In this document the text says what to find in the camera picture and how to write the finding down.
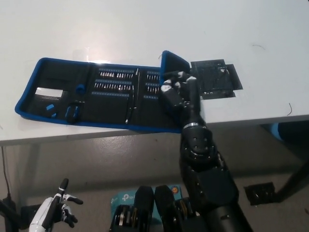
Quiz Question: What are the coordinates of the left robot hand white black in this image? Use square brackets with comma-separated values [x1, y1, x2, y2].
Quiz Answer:
[29, 178, 84, 232]

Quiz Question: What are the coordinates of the right robot hand black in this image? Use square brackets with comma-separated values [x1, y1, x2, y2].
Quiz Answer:
[158, 70, 206, 129]

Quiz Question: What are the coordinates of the black toolkit case blue trim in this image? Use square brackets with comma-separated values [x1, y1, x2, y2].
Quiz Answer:
[14, 50, 190, 134]

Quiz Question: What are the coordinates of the black pouch blue edge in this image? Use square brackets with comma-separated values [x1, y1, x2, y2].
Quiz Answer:
[65, 101, 84, 124]

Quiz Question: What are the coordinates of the thin metal extension shaft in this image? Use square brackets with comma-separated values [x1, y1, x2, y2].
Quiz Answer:
[134, 68, 141, 111]

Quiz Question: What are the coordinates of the teal tp-link box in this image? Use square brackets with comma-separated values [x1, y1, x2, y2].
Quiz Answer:
[110, 184, 181, 220]

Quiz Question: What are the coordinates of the blue object under table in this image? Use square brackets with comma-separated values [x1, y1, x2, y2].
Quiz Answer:
[267, 122, 283, 141]

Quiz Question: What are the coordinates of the black floor socket plate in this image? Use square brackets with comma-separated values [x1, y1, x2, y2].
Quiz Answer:
[243, 182, 276, 206]

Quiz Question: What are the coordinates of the white card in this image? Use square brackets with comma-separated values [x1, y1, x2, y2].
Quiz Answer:
[34, 87, 64, 98]

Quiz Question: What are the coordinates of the black table leg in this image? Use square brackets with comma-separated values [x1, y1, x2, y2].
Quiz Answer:
[276, 154, 309, 203]

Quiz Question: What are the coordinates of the black silver screwdriver handle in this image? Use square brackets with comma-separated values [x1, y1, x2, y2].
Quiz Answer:
[125, 83, 136, 124]

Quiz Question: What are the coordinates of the black hanging cable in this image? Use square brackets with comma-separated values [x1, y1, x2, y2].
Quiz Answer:
[0, 147, 16, 208]

